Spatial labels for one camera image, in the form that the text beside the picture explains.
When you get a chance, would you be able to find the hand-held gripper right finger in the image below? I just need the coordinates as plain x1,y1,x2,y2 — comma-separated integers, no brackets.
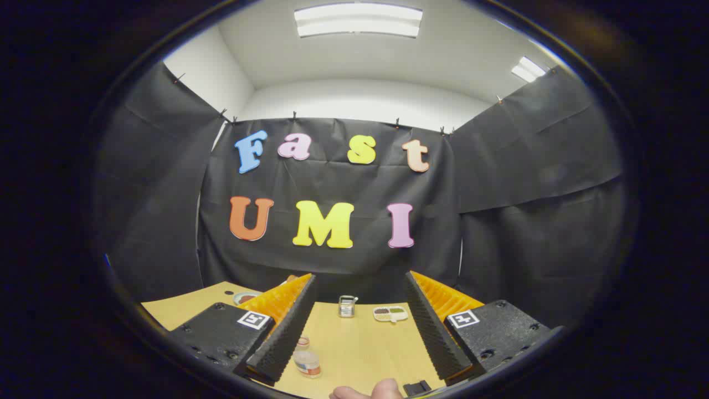
404,270,566,387

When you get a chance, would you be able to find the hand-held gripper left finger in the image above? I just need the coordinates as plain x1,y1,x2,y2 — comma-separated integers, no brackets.
168,273,318,387

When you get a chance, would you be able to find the clear plastic juice bottle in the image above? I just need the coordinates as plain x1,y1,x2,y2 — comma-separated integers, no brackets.
292,335,323,379

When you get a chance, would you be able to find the white divided dish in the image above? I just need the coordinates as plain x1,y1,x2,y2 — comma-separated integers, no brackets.
373,305,409,323

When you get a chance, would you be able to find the wooden table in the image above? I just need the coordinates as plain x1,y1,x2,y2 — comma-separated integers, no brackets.
141,281,449,399

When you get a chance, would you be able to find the small ceiling light panel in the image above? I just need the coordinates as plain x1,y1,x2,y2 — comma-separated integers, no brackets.
511,56,547,83

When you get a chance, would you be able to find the large ceiling light panel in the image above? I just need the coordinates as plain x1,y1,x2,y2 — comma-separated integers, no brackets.
294,3,423,38

